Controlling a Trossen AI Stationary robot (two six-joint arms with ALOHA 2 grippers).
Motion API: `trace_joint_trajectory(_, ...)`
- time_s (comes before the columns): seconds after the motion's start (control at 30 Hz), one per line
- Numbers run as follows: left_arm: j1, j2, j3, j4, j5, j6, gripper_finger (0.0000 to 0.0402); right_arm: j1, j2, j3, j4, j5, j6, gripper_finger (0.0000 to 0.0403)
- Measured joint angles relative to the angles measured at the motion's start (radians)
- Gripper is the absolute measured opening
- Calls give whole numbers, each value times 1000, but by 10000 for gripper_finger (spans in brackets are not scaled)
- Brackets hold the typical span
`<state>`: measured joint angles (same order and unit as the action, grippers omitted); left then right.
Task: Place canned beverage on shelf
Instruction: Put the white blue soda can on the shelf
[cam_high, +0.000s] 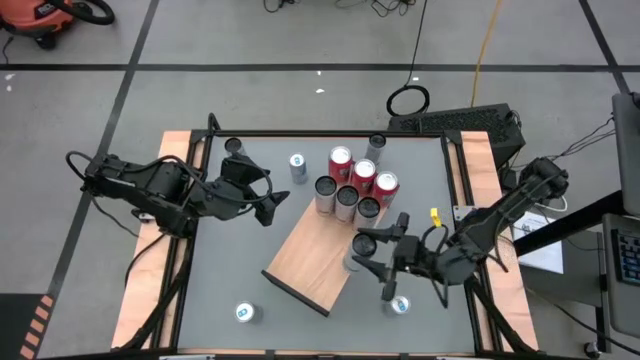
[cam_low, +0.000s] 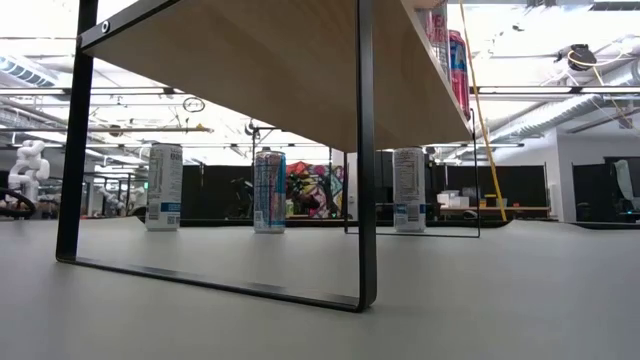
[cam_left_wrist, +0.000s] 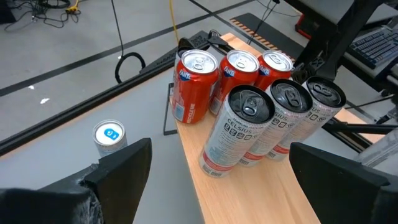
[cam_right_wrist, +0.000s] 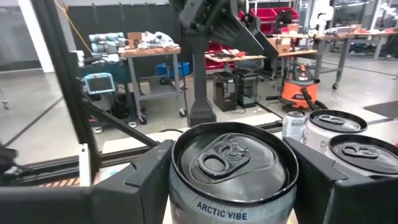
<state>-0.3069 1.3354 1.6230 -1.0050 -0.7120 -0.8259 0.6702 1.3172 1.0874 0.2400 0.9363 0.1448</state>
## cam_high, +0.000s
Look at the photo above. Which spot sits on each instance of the orange shop vacuum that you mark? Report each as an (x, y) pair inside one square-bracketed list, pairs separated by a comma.
[(35, 17)]

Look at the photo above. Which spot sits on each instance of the black orange striped floor mat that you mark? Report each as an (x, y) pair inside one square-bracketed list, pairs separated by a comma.
[(15, 325)]

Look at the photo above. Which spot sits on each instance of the wooden table side board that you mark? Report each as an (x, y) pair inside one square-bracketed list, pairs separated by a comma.
[(145, 280), (477, 160)]

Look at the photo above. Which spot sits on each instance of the red Fanta soda can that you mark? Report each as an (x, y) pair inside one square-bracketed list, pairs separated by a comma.
[(364, 175), (340, 162), (386, 186)]

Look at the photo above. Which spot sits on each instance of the white Celsius Peach Vibe can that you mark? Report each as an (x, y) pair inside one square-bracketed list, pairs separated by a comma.
[(326, 192), (367, 210), (346, 200)]

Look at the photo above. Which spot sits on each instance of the white paper sheet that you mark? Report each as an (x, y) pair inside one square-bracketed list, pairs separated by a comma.
[(547, 257)]

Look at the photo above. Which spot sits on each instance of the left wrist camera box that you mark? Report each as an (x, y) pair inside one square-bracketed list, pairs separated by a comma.
[(245, 170)]

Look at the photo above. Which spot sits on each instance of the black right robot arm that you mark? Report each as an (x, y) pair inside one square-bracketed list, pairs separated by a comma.
[(500, 215)]

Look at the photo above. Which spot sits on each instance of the blue silver Red Bull can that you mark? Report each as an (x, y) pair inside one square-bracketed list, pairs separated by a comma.
[(401, 305), (297, 167), (245, 312)]

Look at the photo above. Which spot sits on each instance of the grey metal cart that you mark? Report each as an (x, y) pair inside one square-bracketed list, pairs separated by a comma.
[(620, 310)]

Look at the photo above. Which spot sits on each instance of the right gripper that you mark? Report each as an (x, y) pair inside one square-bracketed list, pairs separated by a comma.
[(412, 255)]

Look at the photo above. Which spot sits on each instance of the wooden shelf with black frame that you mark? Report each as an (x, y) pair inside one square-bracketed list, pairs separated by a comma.
[(310, 260)]

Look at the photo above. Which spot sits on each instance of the black aluminium table frame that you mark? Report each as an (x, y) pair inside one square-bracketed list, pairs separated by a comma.
[(300, 133)]

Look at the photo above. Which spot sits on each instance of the grey computer monitor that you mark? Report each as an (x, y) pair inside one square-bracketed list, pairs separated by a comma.
[(627, 150)]

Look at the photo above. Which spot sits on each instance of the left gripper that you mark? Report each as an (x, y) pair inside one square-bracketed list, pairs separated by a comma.
[(230, 200)]

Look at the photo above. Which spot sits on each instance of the silver rail bracket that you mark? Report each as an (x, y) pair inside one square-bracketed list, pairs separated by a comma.
[(462, 212)]

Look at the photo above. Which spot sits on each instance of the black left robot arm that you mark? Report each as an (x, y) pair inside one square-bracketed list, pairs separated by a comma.
[(150, 185)]

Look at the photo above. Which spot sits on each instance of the black keyboard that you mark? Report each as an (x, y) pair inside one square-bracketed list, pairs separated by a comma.
[(627, 257)]

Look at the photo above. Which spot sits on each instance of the black diagonal bar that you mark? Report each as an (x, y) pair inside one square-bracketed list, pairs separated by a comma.
[(585, 217)]

